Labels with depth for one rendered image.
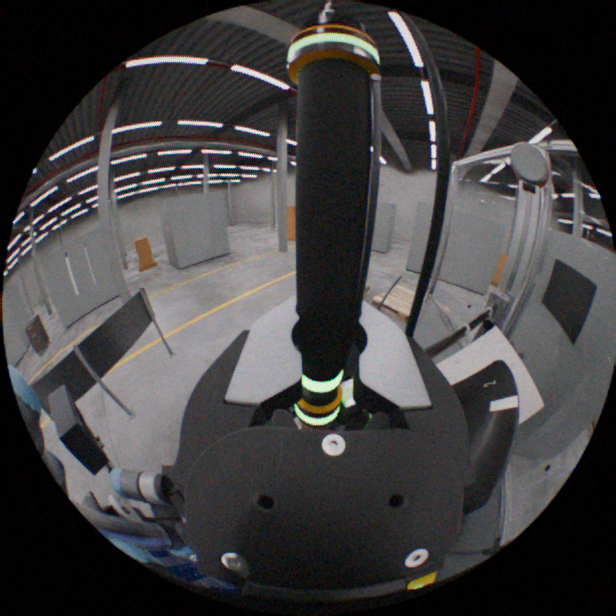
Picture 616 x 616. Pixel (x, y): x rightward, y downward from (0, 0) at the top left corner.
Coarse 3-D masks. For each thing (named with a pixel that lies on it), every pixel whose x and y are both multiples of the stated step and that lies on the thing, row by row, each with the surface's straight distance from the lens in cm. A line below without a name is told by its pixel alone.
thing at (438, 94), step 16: (336, 0) 21; (400, 16) 28; (416, 32) 25; (432, 64) 21; (432, 80) 19; (448, 128) 17; (448, 144) 16; (448, 160) 16; (448, 176) 15; (432, 224) 15; (432, 240) 15; (432, 256) 15; (416, 288) 16; (416, 304) 16; (496, 304) 61; (416, 320) 17; (448, 336) 32; (464, 336) 39
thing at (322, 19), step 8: (320, 8) 17; (328, 8) 17; (336, 8) 17; (312, 16) 14; (320, 16) 14; (328, 16) 14; (336, 16) 14; (344, 16) 14; (352, 16) 15; (304, 24) 14; (312, 24) 13; (320, 24) 17; (328, 24) 17; (336, 24) 17; (344, 24) 17; (352, 24) 13; (360, 24) 15
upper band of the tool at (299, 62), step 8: (360, 32) 12; (328, 40) 11; (304, 56) 10; (312, 56) 10; (320, 56) 10; (328, 56) 10; (336, 56) 10; (344, 56) 10; (352, 56) 10; (360, 56) 10; (296, 64) 11; (304, 64) 10; (360, 64) 10; (368, 64) 10; (288, 72) 11; (296, 72) 11; (368, 72) 13; (376, 72) 11; (296, 80) 12
